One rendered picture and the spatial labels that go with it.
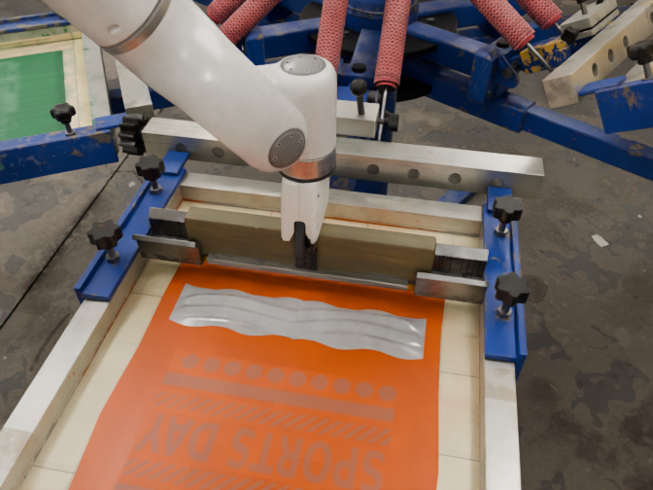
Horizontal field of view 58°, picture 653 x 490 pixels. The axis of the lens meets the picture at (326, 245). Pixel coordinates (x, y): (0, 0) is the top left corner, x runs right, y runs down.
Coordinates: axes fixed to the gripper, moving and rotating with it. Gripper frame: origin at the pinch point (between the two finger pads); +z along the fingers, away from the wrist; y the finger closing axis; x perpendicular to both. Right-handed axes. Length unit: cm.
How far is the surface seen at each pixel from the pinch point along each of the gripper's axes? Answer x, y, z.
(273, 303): -4.0, 6.5, 5.6
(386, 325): 12.4, 7.3, 5.7
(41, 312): -110, -52, 101
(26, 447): -25.5, 34.2, 3.0
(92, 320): -26.3, 16.2, 2.5
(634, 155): 57, -48, 10
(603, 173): 98, -173, 102
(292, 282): -2.5, 1.5, 6.0
